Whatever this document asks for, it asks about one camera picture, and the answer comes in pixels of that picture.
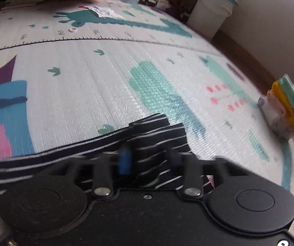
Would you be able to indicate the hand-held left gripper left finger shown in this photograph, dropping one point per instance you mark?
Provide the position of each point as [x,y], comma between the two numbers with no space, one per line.
[125,162]

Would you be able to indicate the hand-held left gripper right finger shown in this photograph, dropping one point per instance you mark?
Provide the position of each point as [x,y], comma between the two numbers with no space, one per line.
[177,161]

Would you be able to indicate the black white striped garment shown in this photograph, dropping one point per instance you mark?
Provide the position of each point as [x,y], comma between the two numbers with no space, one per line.
[149,133]

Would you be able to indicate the cartoon printed play mat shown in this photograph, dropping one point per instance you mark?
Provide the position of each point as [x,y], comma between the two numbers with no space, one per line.
[85,82]

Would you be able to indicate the yellow folded garment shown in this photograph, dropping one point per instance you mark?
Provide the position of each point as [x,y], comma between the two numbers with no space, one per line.
[287,110]

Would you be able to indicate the white plastic bucket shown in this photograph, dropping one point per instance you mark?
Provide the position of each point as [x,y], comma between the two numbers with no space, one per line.
[208,18]

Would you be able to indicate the crumpled white paper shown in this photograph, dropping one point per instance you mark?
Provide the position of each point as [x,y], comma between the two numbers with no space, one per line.
[106,12]

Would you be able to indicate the dark cloth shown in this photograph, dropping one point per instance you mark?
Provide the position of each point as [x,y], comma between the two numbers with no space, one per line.
[149,1]

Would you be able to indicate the stack of newspapers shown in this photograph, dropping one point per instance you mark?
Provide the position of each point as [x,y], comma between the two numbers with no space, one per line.
[24,1]

